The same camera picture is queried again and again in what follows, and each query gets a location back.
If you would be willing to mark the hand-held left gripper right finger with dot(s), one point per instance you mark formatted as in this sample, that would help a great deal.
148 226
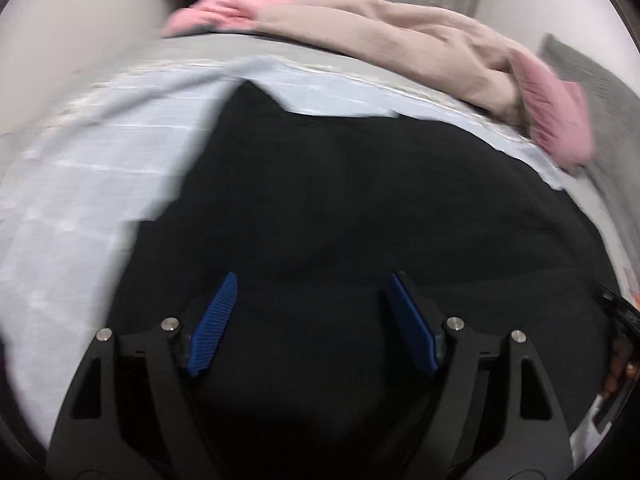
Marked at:
412 325

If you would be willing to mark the person's right hand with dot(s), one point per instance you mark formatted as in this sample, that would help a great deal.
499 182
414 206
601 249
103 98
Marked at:
617 367

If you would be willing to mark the grey pillow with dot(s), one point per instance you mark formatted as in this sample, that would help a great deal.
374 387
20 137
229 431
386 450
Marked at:
600 100

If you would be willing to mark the pale bed sheet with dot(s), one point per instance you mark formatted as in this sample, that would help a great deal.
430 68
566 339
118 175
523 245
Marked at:
100 160

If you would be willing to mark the beige duvet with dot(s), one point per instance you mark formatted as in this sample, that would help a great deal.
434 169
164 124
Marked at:
400 35

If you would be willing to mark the pink cloth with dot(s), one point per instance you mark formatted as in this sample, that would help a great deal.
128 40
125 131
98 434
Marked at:
225 10

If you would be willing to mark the black coat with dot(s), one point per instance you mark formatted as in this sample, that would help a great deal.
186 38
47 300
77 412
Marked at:
325 200

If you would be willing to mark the pink pillow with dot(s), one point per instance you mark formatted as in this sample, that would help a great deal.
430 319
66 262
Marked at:
560 110

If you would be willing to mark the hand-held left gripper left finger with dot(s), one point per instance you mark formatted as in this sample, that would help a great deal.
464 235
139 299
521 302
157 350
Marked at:
212 325

